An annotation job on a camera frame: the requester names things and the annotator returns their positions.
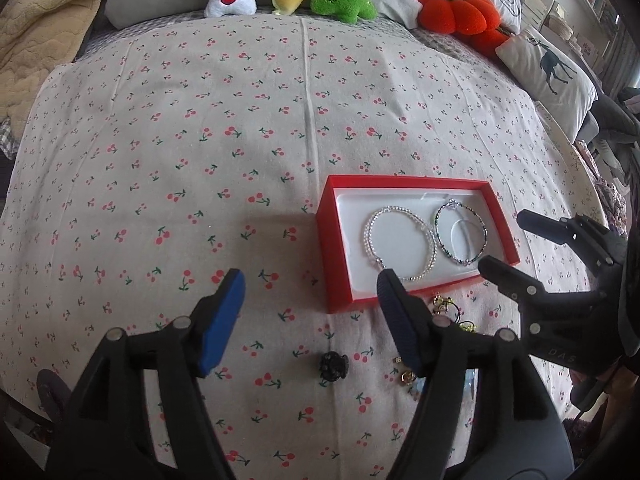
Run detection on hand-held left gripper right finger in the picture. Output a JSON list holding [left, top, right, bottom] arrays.
[[376, 269, 576, 480]]

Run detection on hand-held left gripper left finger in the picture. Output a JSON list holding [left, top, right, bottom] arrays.
[[45, 268, 247, 480]]

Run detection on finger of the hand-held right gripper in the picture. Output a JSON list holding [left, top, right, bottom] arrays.
[[517, 210, 628, 281], [479, 255, 601, 356]]

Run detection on black hair claw clip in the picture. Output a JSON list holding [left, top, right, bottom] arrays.
[[318, 352, 350, 382]]

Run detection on red jewelry box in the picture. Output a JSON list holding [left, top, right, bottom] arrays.
[[316, 175, 521, 314]]

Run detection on floral cloth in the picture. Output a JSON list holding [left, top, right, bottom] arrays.
[[575, 140, 631, 236]]

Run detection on grey chair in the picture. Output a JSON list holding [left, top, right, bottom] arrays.
[[575, 87, 640, 176]]

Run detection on white deer print pillow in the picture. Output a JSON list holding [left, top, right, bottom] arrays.
[[495, 27, 598, 133]]

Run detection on cherry print bedsheet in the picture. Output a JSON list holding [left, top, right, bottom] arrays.
[[0, 12, 613, 480]]

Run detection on woven basket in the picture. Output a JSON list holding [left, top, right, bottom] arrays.
[[547, 15, 576, 37]]

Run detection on stack of books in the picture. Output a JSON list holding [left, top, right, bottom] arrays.
[[512, 0, 551, 36]]

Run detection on orange pumpkin plush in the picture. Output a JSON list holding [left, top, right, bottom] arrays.
[[416, 0, 516, 58]]

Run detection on beige quilted blanket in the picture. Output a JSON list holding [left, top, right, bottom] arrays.
[[0, 0, 108, 133]]

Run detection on clear bead bracelet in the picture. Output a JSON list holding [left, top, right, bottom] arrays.
[[364, 205, 437, 283]]

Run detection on dark green bead bracelet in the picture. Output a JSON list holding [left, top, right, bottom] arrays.
[[432, 199, 488, 267]]

